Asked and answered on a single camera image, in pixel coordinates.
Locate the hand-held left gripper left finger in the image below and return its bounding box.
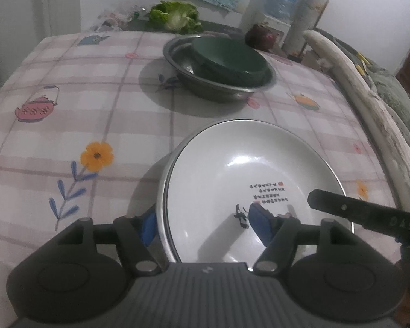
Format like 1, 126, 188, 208
56, 208, 162, 276

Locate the rolled white quilt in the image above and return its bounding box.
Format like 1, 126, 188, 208
302, 29, 410, 212

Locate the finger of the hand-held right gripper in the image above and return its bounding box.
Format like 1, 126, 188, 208
307, 188, 410, 243

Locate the small steel bowl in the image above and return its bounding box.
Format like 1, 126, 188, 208
163, 34, 277, 103

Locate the white curtain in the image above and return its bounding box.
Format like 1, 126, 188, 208
0, 0, 83, 89

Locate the red onion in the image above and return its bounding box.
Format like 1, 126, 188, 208
245, 23, 276, 51

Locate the white printed ceramic plate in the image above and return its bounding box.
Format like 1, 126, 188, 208
157, 119, 354, 268

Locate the green ceramic bowl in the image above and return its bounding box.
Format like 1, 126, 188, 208
191, 37, 272, 86

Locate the green lettuce head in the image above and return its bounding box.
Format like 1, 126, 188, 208
148, 1, 203, 34

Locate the rolled paper sheet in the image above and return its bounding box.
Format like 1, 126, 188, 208
282, 0, 329, 58

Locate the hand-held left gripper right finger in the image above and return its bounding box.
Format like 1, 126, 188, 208
249, 202, 356, 274

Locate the white water dispenser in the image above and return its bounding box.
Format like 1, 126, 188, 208
241, 0, 292, 45

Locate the grey-green blanket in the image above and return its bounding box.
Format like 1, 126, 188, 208
328, 34, 410, 137

